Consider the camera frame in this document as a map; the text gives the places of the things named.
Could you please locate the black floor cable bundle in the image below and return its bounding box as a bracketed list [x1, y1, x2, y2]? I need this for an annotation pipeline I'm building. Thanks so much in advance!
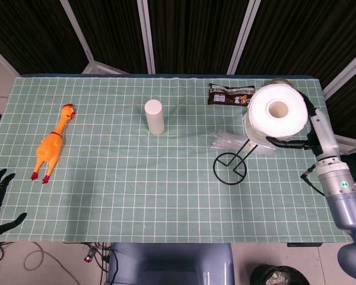
[0, 240, 17, 265]

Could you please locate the white cylindrical bottle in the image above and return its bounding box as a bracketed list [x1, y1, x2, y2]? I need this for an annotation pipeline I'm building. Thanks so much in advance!
[144, 100, 165, 136]

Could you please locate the green grid tablecloth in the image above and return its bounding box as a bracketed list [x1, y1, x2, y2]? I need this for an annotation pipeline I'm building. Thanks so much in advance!
[0, 74, 356, 243]

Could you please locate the clear bag of straws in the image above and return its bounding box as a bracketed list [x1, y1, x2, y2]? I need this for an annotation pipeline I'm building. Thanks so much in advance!
[207, 130, 276, 155]

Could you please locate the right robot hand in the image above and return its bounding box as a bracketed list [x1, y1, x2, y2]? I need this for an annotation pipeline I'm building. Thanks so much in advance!
[266, 90, 341, 162]

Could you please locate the white floor cable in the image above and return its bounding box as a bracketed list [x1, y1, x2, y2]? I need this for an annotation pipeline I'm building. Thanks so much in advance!
[23, 242, 107, 285]

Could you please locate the brown snack packet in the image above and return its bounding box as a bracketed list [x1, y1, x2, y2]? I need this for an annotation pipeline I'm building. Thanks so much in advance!
[208, 83, 257, 106]

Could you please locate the black wire roll holder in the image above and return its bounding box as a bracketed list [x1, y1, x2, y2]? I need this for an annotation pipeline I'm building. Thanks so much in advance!
[212, 138, 263, 185]

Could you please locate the blue robot torso base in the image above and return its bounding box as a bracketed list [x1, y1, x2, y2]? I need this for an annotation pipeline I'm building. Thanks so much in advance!
[107, 242, 235, 285]

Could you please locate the yellow rubber chicken toy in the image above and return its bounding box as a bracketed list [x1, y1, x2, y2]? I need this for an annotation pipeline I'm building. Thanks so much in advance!
[31, 103, 77, 185]

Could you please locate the white paper towel roll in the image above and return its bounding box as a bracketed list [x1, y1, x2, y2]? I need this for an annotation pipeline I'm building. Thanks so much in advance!
[243, 83, 309, 148]

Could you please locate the black folding partition screen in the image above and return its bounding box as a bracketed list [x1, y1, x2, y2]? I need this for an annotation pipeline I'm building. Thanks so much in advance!
[0, 0, 356, 100]

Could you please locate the black trash bin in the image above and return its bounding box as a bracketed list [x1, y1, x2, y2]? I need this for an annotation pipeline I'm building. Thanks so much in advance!
[249, 263, 311, 285]

